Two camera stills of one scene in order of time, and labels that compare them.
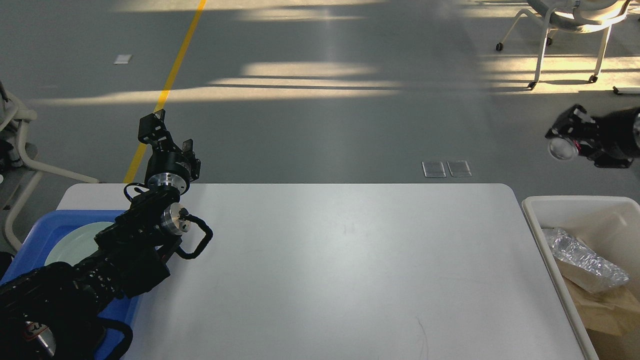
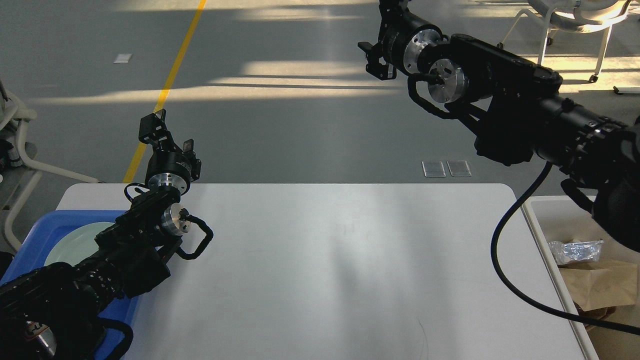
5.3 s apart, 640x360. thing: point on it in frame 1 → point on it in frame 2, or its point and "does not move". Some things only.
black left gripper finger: x=152 y=127 does not move
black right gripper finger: x=576 y=124 → x=374 y=66
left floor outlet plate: x=433 y=169 does not move
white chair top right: x=573 y=17 does not move
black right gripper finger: x=606 y=159 → x=390 y=11
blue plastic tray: x=30 y=254 does not move
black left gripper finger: x=195 y=165 does not move
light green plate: x=74 y=243 does not move
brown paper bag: x=615 y=310 → x=596 y=288
